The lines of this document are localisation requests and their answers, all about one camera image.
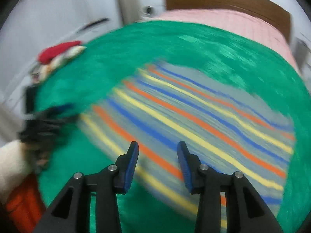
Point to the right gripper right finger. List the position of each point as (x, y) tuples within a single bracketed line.
[(246, 211)]

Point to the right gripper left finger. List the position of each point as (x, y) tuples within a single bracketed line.
[(70, 209)]

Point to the striped knit sweater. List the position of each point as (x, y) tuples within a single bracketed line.
[(160, 105)]

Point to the white sleeve forearm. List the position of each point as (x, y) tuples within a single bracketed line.
[(14, 168)]

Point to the orange stool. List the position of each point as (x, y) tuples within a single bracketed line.
[(24, 205)]

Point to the red cloth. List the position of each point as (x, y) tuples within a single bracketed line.
[(46, 55)]

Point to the green floral bedspread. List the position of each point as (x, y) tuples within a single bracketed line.
[(223, 56)]

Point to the beige curtain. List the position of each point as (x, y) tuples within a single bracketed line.
[(129, 10)]

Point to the pink striped bed sheet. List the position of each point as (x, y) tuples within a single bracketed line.
[(235, 22)]

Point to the brown wooden headboard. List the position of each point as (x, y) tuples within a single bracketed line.
[(266, 10)]

